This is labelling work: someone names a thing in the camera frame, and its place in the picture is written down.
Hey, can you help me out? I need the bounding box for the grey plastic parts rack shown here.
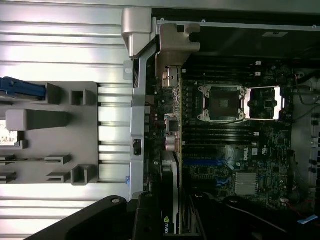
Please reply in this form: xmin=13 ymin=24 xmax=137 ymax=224
xmin=0 ymin=81 xmax=98 ymax=186

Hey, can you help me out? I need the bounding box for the silver chipset heatsink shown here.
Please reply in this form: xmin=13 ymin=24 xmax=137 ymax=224
xmin=233 ymin=171 xmax=260 ymax=196

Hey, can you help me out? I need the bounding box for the open black PC case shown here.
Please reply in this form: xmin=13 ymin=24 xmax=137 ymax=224
xmin=121 ymin=7 xmax=320 ymax=240

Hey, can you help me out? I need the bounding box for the CPU socket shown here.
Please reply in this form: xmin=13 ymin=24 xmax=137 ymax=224
xmin=197 ymin=84 xmax=246 ymax=123

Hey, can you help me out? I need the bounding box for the silver case corner handle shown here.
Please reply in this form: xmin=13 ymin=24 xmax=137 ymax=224
xmin=121 ymin=7 xmax=157 ymax=59

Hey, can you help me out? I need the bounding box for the blue plastic disk carrier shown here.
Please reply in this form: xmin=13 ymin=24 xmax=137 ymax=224
xmin=0 ymin=76 xmax=47 ymax=101

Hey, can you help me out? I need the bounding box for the blue SATA wire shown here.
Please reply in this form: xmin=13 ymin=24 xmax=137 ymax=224
xmin=296 ymin=214 xmax=320 ymax=224

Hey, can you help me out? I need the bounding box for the silver CPU chip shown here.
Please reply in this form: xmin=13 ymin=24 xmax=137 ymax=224
xmin=0 ymin=119 xmax=20 ymax=146

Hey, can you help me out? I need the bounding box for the metal socket cover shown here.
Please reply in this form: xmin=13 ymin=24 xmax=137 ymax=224
xmin=246 ymin=86 xmax=286 ymax=121

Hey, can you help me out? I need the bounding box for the blue expansion slot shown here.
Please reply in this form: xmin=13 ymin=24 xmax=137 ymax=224
xmin=214 ymin=157 xmax=235 ymax=169

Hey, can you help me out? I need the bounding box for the green Dell motherboard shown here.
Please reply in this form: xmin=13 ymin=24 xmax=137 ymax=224
xmin=147 ymin=62 xmax=296 ymax=213

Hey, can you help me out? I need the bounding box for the grey metal disk bay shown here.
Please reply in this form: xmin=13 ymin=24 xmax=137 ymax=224
xmin=292 ymin=72 xmax=320 ymax=198

